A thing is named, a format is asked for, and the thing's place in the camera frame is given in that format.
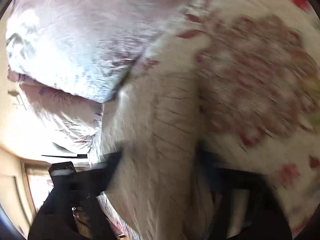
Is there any white ribbed knit garment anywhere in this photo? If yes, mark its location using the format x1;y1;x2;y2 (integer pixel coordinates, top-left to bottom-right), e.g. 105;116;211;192
100;73;213;239

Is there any floral cream bedsheet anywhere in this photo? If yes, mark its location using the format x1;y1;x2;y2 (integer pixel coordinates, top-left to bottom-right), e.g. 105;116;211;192
107;0;320;240

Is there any white-blue satin pillow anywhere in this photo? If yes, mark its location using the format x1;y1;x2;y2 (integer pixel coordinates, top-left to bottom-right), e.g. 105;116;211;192
6;8;160;103

